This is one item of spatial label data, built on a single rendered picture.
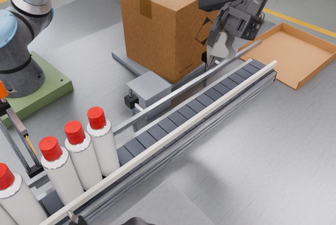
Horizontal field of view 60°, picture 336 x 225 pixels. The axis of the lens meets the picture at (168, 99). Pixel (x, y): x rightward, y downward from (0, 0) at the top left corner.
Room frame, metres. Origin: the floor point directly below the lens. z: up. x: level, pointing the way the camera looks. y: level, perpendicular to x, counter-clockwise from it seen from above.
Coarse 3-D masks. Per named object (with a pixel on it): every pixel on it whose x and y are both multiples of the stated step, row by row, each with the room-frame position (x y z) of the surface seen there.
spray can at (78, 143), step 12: (72, 120) 0.37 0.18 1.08; (72, 132) 0.34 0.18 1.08; (84, 132) 0.37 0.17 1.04; (72, 144) 0.34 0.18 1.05; (84, 144) 0.34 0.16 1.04; (72, 156) 0.33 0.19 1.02; (84, 156) 0.34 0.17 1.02; (84, 168) 0.33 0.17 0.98; (96, 168) 0.35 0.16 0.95; (84, 180) 0.33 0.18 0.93; (96, 180) 0.34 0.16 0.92
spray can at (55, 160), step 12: (48, 144) 0.31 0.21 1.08; (48, 156) 0.30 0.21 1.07; (60, 156) 0.31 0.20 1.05; (48, 168) 0.29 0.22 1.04; (60, 168) 0.30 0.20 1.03; (72, 168) 0.32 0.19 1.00; (60, 180) 0.29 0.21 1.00; (72, 180) 0.31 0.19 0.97; (60, 192) 0.29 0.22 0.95; (72, 192) 0.30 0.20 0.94
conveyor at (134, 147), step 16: (256, 64) 0.81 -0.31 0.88; (224, 80) 0.73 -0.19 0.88; (240, 80) 0.73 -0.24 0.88; (256, 80) 0.73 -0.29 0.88; (208, 96) 0.65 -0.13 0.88; (176, 112) 0.58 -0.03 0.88; (192, 112) 0.58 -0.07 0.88; (160, 128) 0.52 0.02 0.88; (192, 128) 0.52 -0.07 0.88; (128, 144) 0.47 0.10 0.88; (144, 144) 0.47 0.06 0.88; (128, 160) 0.42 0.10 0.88; (144, 160) 0.42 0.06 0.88; (48, 208) 0.29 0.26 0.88; (80, 208) 0.29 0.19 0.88
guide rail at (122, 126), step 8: (248, 48) 0.79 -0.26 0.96; (240, 56) 0.77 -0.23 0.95; (224, 64) 0.71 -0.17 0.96; (208, 72) 0.67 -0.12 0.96; (192, 80) 0.63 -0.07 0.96; (200, 80) 0.64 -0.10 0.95; (184, 88) 0.60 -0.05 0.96; (168, 96) 0.57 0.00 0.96; (176, 96) 0.58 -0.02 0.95; (152, 104) 0.54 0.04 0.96; (160, 104) 0.54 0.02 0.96; (144, 112) 0.51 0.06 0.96; (128, 120) 0.48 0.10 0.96; (136, 120) 0.49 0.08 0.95; (120, 128) 0.46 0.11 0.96; (40, 176) 0.32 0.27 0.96; (32, 184) 0.31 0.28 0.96
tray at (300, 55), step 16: (272, 32) 1.08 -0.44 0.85; (288, 32) 1.09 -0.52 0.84; (304, 32) 1.04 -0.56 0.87; (240, 48) 0.93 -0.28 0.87; (256, 48) 0.98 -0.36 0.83; (272, 48) 0.98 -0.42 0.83; (288, 48) 0.98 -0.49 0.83; (304, 48) 0.98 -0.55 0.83; (320, 48) 0.98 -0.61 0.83; (288, 64) 0.87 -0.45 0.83; (304, 64) 0.87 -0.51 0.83; (320, 64) 0.83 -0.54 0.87; (288, 80) 0.78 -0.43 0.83; (304, 80) 0.76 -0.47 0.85
